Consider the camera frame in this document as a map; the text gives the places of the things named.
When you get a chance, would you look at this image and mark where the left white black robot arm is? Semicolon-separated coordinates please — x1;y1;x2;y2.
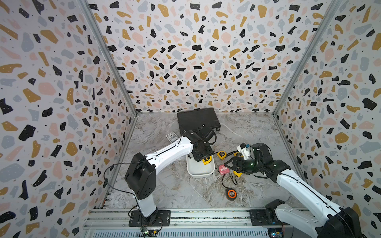
125;127;217;221

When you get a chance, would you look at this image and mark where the pink tape measure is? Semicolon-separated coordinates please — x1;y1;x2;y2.
218;164;230;175

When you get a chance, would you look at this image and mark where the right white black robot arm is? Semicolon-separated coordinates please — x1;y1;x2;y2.
224;143;362;238

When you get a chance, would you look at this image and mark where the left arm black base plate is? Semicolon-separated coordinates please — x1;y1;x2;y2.
129;210;171;227

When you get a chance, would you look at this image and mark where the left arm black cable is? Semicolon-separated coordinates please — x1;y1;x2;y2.
102;160;146;197

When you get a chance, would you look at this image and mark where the white plastic storage tray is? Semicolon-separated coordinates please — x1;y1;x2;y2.
186;153;215;179

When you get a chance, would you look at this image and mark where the orange black tape measure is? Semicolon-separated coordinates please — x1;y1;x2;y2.
221;174;238;201

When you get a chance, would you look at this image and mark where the aluminium front rail frame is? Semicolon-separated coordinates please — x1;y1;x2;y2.
83;207;328;238

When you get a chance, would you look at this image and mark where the black hard carrying case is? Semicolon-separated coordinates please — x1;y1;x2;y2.
177;108;221;133

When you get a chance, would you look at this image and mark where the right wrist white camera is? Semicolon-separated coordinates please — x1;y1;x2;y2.
237;143;251;160

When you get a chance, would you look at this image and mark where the yellow tape measure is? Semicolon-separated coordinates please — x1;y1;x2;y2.
217;151;227;160
229;171;242;185
226;151;243;157
202;156;213;165

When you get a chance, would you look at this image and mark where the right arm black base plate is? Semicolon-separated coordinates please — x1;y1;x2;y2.
249;209;290;227

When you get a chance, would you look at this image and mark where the small playing card pack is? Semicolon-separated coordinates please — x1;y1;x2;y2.
166;132;180;143

